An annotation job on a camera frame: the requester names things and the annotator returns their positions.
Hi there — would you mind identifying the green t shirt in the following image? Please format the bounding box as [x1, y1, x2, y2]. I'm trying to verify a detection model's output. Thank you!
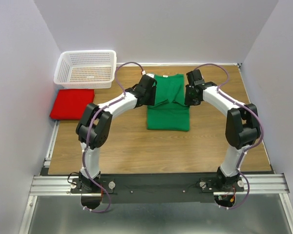
[146, 74, 190, 132]

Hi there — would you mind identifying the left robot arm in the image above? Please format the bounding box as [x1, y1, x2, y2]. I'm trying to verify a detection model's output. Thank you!
[76, 74, 157, 193]

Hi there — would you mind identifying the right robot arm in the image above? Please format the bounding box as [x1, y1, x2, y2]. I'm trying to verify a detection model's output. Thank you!
[185, 69, 262, 191]

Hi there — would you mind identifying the white plastic perforated basket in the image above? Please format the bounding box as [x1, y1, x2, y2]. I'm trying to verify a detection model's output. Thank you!
[53, 50, 117, 89]

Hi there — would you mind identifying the folded red t shirt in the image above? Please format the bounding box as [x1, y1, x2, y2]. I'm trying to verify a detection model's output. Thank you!
[49, 89, 95, 120]

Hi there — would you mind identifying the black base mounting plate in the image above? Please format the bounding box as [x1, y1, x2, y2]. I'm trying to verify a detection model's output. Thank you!
[70, 173, 245, 204]

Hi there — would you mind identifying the aluminium frame rail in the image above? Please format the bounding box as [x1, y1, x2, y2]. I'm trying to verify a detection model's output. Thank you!
[20, 123, 293, 234]

